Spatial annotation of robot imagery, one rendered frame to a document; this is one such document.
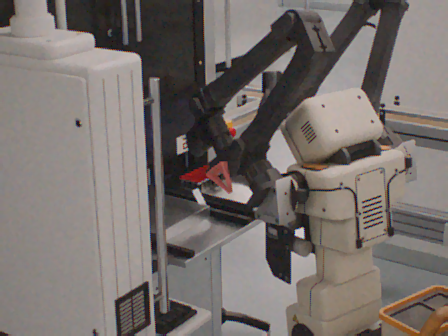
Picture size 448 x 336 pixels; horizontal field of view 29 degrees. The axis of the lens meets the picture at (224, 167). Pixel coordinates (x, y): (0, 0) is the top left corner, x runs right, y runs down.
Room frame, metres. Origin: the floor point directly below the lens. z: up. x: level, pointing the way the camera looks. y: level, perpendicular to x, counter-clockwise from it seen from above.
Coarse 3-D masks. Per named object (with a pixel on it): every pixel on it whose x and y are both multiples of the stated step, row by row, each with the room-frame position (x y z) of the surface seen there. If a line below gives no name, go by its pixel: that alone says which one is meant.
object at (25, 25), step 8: (16, 0) 1.95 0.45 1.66; (24, 0) 1.94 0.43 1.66; (32, 0) 1.94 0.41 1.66; (40, 0) 1.95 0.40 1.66; (16, 8) 1.95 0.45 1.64; (24, 8) 1.94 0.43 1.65; (32, 8) 1.94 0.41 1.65; (40, 8) 1.95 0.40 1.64; (16, 16) 1.96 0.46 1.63; (24, 16) 1.94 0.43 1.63; (32, 16) 1.94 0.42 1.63; (40, 16) 1.95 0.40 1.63; (48, 16) 1.96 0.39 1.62; (16, 24) 1.93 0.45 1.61; (24, 24) 1.93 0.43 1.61; (32, 24) 1.93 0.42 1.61; (40, 24) 1.93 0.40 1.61; (48, 24) 1.95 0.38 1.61; (16, 32) 1.93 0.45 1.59; (24, 32) 1.93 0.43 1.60; (32, 32) 1.93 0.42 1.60; (40, 32) 1.93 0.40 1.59; (48, 32) 1.95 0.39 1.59
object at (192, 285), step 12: (168, 264) 2.80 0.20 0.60; (192, 264) 2.90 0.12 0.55; (204, 264) 2.96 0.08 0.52; (156, 276) 2.74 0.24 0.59; (168, 276) 2.79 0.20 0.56; (180, 276) 2.85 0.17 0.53; (192, 276) 2.90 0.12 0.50; (204, 276) 2.96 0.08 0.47; (156, 288) 2.74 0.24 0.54; (180, 288) 2.84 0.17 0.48; (192, 288) 2.90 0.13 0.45; (204, 288) 2.96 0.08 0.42; (180, 300) 2.84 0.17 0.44; (192, 300) 2.90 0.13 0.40; (204, 300) 2.96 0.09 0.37; (204, 324) 2.95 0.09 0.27
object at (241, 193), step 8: (240, 176) 2.90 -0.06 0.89; (232, 184) 2.84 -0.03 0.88; (240, 184) 2.84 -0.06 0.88; (248, 184) 2.84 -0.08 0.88; (184, 192) 2.73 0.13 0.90; (192, 192) 2.71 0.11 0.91; (200, 192) 2.69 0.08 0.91; (208, 192) 2.77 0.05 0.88; (216, 192) 2.77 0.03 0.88; (224, 192) 2.77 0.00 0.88; (232, 192) 2.76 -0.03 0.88; (240, 192) 2.76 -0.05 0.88; (248, 192) 2.76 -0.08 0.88; (216, 200) 2.65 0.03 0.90; (224, 200) 2.63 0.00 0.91; (232, 200) 2.61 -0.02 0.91; (240, 200) 2.69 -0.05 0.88; (248, 208) 2.57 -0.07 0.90; (256, 208) 2.58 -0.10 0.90
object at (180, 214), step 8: (152, 192) 2.70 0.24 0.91; (152, 200) 2.70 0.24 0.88; (168, 200) 2.66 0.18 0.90; (176, 200) 2.64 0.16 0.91; (184, 200) 2.62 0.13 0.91; (152, 208) 2.64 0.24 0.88; (168, 208) 2.63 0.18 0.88; (176, 208) 2.63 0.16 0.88; (184, 208) 2.62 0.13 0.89; (192, 208) 2.60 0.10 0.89; (200, 208) 2.58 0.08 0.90; (208, 208) 2.56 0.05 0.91; (152, 216) 2.57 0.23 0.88; (168, 216) 2.57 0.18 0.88; (176, 216) 2.56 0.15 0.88; (184, 216) 2.56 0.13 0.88; (192, 216) 2.49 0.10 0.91; (200, 216) 2.52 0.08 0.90; (208, 216) 2.56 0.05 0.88; (152, 224) 2.50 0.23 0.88; (168, 224) 2.50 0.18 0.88; (176, 224) 2.43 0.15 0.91; (184, 224) 2.46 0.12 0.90; (192, 224) 2.49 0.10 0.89; (152, 232) 2.37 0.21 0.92; (168, 232) 2.40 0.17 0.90; (176, 232) 2.43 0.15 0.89
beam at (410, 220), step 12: (396, 204) 3.44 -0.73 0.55; (408, 204) 3.44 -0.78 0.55; (396, 216) 3.40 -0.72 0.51; (408, 216) 3.37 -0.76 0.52; (420, 216) 3.34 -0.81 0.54; (432, 216) 3.31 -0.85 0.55; (444, 216) 3.30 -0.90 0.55; (396, 228) 3.40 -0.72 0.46; (408, 228) 3.37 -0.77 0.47; (420, 228) 3.33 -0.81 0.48; (432, 228) 3.31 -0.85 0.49; (432, 240) 3.30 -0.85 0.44
